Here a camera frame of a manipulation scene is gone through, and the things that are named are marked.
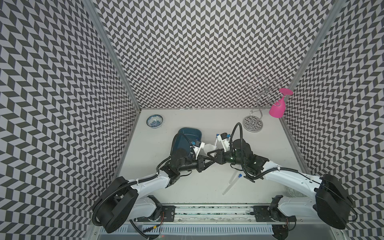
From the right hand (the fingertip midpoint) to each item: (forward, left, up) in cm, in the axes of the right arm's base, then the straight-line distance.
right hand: (209, 156), depth 76 cm
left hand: (-3, -2, 0) cm, 4 cm away
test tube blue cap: (+7, -4, +10) cm, 12 cm away
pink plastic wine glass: (+28, -42, +5) cm, 51 cm away
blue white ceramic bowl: (+35, +38, -13) cm, 54 cm away
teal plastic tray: (+22, +15, -15) cm, 30 cm away
